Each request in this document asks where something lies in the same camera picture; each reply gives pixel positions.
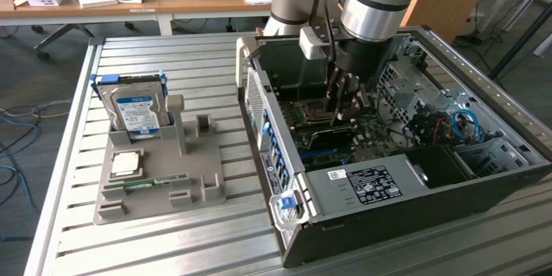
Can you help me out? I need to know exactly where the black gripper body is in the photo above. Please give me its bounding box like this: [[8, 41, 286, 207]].
[[334, 38, 394, 83]]

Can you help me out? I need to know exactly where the green graphics card with fan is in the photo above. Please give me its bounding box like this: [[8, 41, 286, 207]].
[[308, 123, 358, 151]]

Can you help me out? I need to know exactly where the CPU socket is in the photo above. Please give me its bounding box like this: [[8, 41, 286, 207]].
[[298, 98, 334, 122]]

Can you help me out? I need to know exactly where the green motherboard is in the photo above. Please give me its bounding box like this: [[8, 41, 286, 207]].
[[275, 85, 415, 172]]

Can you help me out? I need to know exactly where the blue expansion slot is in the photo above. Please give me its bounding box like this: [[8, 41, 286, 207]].
[[300, 147, 342, 158]]

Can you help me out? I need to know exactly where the grey power supply unit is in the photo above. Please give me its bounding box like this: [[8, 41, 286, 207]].
[[304, 156, 431, 216]]

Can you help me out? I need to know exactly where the blue plastic case latch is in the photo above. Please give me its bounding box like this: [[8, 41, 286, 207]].
[[278, 195, 303, 211]]

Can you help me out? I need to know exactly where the metal disk bay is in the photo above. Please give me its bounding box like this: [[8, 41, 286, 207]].
[[455, 136, 531, 176]]

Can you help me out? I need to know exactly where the open black PC case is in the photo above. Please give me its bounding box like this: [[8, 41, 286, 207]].
[[236, 25, 552, 269]]

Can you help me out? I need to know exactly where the wooden office desk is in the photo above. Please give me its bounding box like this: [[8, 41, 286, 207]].
[[0, 0, 396, 36]]

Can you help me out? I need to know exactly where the grey parts rack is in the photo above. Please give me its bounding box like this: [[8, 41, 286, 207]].
[[92, 93, 228, 227]]

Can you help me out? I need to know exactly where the hard disk in blue caddy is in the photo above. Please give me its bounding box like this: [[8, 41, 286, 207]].
[[90, 70, 170, 141]]

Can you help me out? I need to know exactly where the silver CPU chip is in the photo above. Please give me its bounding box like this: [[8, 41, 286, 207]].
[[110, 153, 142, 176]]

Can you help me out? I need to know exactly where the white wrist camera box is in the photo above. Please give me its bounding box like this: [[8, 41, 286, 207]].
[[299, 27, 342, 60]]

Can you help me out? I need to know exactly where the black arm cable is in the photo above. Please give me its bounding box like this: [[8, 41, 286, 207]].
[[322, 0, 347, 63]]

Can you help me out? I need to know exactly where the black power wire bundle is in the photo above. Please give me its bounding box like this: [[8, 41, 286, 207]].
[[407, 111, 454, 146]]

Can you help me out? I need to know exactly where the red wire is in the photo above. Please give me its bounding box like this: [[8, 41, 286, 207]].
[[434, 117, 452, 143]]

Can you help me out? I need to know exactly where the blue data wire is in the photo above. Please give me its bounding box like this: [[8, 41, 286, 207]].
[[451, 107, 487, 144]]

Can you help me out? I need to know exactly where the black metal door frame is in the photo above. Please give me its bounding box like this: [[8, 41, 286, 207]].
[[490, 0, 552, 80]]

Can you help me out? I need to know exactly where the black caster leg frame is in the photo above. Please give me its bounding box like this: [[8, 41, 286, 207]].
[[34, 23, 96, 61]]

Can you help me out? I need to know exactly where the white floor cable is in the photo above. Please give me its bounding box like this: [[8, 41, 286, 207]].
[[0, 100, 72, 118]]

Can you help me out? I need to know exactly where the blue floor cable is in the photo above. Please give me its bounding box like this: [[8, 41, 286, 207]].
[[0, 107, 43, 241]]

